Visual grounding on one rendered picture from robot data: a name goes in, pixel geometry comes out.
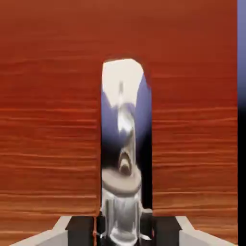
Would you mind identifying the curved shiny metal handle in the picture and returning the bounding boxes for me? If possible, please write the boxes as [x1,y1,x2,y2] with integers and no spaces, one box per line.
[100,57,154,246]

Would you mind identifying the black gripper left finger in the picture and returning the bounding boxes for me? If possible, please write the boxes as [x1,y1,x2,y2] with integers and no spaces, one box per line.
[9,215,106,246]

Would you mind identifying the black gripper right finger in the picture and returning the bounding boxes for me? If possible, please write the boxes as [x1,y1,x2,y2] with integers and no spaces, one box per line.
[139,208,234,246]

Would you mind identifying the reddish wooden cabinet door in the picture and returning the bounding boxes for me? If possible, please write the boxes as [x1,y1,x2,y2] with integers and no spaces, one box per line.
[0,0,238,246]

